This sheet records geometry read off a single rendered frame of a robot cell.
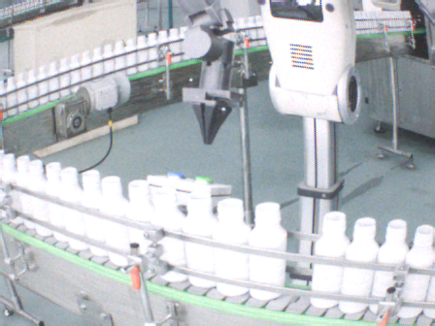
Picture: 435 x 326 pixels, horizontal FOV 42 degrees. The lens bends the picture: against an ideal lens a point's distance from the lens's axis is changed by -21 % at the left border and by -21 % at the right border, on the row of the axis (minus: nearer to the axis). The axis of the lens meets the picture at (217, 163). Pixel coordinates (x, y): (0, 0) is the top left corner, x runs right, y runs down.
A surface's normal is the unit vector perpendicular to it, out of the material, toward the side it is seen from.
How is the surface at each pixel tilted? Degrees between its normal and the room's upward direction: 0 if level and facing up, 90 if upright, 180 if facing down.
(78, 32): 90
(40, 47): 90
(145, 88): 90
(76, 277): 90
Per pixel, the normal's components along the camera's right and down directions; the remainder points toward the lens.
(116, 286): -0.51, 0.32
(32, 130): 0.66, 0.22
